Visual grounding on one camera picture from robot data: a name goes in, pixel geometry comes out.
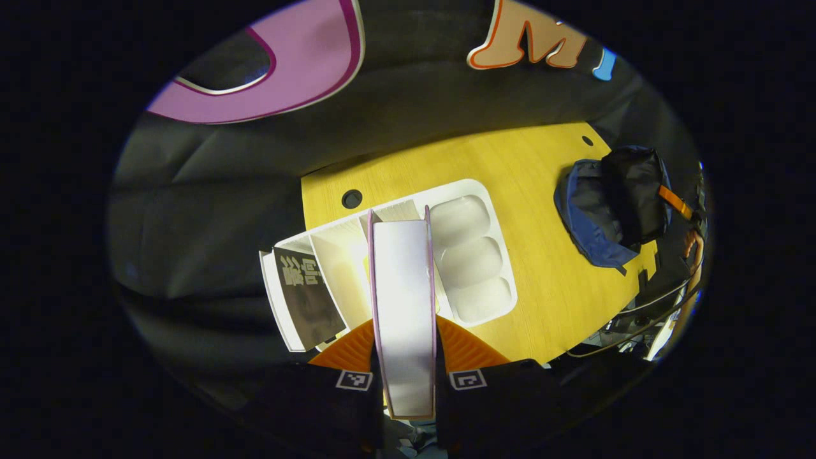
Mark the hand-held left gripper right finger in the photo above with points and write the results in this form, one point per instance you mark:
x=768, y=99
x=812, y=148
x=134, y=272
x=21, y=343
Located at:
x=491, y=408

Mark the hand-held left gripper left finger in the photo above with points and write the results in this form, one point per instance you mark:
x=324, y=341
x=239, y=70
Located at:
x=331, y=408

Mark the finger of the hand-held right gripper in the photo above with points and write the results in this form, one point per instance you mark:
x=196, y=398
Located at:
x=674, y=202

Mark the blue schoolbag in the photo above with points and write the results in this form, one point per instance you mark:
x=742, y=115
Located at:
x=599, y=217

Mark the black cover book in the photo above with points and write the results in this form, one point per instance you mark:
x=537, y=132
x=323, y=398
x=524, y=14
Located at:
x=312, y=306

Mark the pink cover book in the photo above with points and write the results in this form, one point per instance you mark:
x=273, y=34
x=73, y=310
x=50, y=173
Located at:
x=405, y=306

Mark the white plastic bookshelf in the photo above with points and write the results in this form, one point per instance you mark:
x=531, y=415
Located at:
x=472, y=255

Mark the black backdrop cloth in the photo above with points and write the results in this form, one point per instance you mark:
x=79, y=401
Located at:
x=255, y=191

